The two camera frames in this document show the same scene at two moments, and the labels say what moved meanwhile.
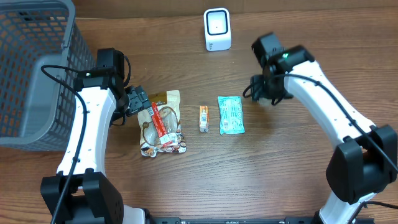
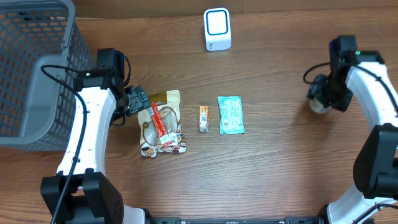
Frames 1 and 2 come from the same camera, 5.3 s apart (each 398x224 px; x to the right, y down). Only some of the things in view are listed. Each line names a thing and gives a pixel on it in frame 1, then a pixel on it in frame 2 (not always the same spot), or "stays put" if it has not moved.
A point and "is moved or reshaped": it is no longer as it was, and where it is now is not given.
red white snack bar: x=165 y=138 stays put
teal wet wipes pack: x=231 y=116 stays put
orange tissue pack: x=204 y=119 stays put
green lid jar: x=264 y=101 is moved or reshaped
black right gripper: x=259 y=90 → x=315 y=92
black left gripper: x=138 y=100 stays put
